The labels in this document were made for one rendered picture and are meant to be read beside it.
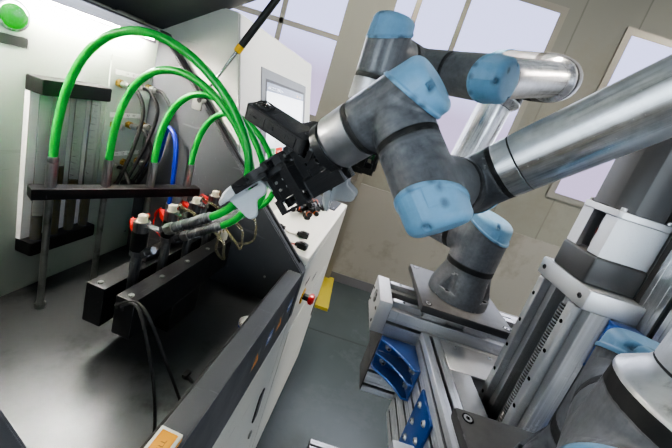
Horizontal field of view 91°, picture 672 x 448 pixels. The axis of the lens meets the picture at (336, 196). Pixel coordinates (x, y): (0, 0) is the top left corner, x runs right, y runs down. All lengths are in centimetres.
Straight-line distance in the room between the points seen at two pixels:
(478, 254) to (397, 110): 55
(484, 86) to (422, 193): 28
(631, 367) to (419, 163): 22
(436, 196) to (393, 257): 255
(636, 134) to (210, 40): 90
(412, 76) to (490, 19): 248
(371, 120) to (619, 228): 44
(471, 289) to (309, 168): 55
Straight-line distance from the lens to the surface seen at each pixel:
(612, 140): 44
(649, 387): 32
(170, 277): 76
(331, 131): 41
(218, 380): 61
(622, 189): 67
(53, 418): 74
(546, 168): 44
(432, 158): 35
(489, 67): 59
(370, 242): 282
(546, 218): 311
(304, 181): 47
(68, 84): 75
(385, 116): 37
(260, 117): 49
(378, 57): 59
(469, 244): 85
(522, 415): 77
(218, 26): 101
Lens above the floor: 139
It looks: 14 degrees down
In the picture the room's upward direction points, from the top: 18 degrees clockwise
